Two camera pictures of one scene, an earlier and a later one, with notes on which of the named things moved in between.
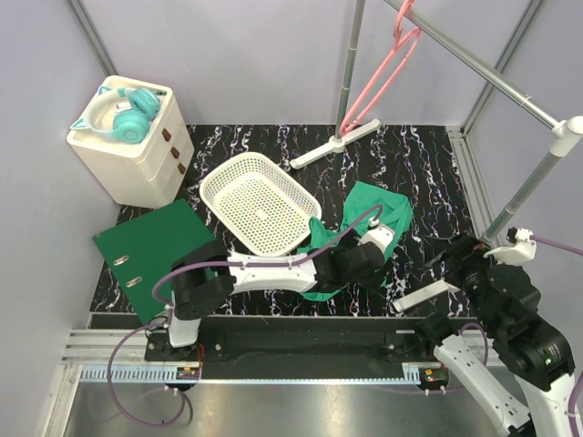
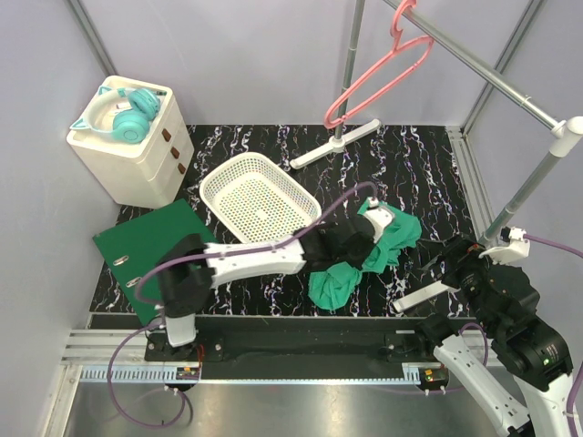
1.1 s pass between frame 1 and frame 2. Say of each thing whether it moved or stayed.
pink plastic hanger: moved
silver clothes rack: stayed
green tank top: moved
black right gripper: stayed
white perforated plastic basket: stayed
